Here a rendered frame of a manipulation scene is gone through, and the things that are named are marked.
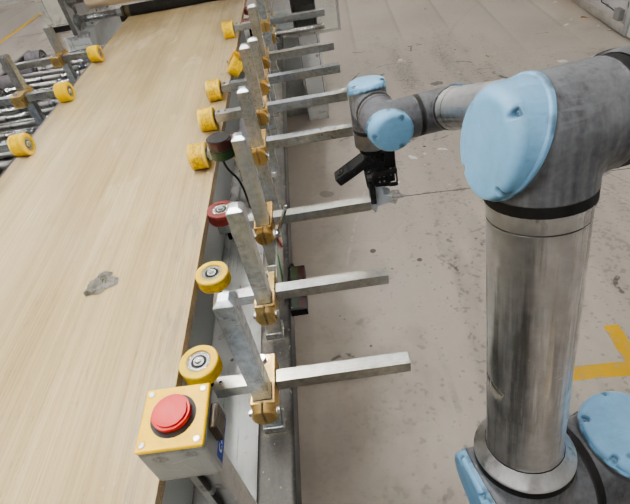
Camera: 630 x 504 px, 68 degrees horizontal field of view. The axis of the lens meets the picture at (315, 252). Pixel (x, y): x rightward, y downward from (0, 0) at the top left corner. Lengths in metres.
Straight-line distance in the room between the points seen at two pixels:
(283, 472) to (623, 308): 1.67
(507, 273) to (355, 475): 1.30
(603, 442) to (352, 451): 1.06
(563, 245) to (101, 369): 0.87
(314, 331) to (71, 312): 1.16
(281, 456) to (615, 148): 0.82
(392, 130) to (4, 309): 1.00
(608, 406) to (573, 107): 0.58
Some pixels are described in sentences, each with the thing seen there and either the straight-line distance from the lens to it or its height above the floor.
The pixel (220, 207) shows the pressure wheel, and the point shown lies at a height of 0.91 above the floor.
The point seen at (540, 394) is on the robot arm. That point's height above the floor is 1.07.
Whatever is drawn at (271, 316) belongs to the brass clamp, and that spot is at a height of 0.82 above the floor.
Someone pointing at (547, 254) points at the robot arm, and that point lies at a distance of 0.55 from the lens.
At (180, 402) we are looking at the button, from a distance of 0.52.
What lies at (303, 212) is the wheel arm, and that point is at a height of 0.86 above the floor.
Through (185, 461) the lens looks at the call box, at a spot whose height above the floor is 1.19.
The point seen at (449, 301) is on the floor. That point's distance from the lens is 2.18.
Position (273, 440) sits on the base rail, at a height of 0.70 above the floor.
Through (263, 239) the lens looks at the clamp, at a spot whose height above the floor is 0.84.
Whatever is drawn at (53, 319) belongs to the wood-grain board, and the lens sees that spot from 1.24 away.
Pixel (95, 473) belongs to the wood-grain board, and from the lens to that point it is 0.94.
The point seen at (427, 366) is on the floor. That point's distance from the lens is 1.97.
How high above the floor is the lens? 1.64
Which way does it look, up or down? 42 degrees down
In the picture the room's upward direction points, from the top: 11 degrees counter-clockwise
